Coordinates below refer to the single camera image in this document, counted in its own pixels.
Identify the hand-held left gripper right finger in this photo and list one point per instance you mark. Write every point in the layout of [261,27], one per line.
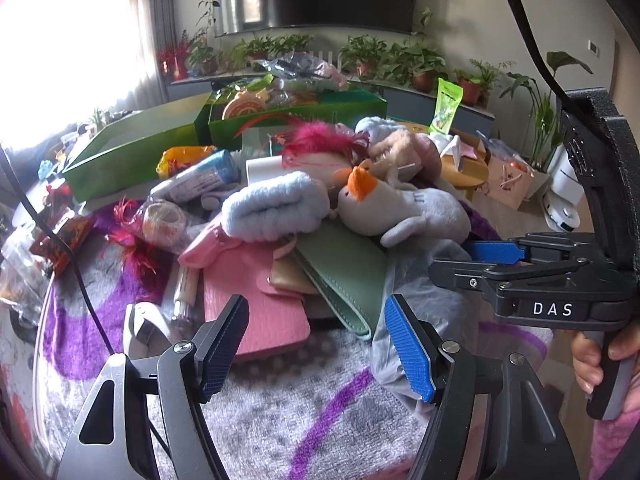
[407,347]

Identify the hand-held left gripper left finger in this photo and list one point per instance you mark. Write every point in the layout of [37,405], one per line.
[225,345]

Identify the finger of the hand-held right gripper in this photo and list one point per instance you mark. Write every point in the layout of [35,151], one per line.
[492,251]
[460,272]

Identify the pink textured wallet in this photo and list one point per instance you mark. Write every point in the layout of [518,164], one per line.
[250,300]

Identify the green gift box lid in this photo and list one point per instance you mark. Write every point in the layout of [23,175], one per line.
[125,152]

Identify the person's right hand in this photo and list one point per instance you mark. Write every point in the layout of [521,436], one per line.
[585,365]

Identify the white robot vacuum dock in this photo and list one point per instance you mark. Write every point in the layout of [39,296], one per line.
[562,190]

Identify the cream tube clear wrap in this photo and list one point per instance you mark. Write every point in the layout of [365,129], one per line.
[184,300]

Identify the brown cardboard box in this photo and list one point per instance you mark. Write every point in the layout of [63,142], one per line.
[510,185]

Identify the grey plush toy orange beak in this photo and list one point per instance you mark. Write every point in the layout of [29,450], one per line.
[415,205]

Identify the white hair clip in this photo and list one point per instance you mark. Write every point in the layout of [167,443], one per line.
[145,327]

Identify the round yellow side table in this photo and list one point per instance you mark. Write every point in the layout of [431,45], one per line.
[470,172]

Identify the purple grey printed blanket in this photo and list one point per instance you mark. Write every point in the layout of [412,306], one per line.
[280,410]

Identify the beige wallet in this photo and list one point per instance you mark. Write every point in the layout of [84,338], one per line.
[290,275]

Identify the green leather wallet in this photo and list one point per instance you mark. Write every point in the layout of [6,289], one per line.
[345,275]

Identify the large leaf plant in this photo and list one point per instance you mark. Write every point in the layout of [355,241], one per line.
[545,110]

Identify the pink white paper cone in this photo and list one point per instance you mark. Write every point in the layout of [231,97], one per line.
[465,152]

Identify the pink plush scrunchie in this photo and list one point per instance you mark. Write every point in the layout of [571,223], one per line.
[430,152]

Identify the white gloves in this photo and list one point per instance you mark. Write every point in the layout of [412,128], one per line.
[442,142]

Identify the clear wrapped tape roll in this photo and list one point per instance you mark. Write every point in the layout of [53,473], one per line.
[162,222]

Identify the red feather hair clip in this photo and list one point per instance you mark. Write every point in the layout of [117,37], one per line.
[135,240]

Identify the green standing pouch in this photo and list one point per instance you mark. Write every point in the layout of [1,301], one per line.
[445,105]

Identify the pale blue plush scrunchie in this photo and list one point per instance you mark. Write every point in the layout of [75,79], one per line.
[377,127]

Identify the blue white tube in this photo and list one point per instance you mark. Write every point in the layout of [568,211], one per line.
[200,175]

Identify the white paper roll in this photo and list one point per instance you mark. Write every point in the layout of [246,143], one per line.
[265,169]

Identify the orange yellow snack packet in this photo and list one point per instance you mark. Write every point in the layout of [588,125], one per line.
[185,160]

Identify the orange black snack packet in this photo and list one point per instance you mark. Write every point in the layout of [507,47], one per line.
[65,240]

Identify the magenta feather headpiece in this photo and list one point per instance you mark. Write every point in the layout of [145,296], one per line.
[320,140]

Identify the pale green clear box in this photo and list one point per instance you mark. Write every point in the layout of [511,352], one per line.
[257,142]

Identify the green gift box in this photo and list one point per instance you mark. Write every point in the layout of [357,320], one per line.
[310,115]

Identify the floral floor rug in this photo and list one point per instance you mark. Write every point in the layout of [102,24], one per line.
[15,410]

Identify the row of potted plants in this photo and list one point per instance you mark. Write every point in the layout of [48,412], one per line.
[380,57]

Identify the person's pink clothing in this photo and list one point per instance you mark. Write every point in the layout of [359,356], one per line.
[615,445]

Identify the pink plush item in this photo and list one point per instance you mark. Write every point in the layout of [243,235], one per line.
[332,74]

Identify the round pink swirl cushion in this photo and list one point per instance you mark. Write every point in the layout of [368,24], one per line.
[242,106]

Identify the brown snack packet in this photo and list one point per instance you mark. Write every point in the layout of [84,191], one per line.
[295,99]

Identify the light blue toy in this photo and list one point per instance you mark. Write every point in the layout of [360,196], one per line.
[46,169]

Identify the white slotted rack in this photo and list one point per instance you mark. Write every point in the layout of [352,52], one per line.
[327,57]

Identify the small plant in vase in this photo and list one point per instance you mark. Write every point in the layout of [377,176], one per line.
[98,119]

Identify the green snack packet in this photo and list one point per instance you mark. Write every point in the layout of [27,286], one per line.
[245,84]

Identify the clear bag dark contents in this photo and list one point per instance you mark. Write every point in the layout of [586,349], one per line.
[290,65]

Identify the red flower arrangement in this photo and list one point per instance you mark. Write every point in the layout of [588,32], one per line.
[172,57]

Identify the grey curtain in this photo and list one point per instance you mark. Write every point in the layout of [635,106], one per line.
[150,35]

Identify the bright window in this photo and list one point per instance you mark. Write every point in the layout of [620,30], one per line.
[60,35]

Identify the wall socket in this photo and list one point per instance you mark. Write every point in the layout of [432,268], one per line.
[593,47]

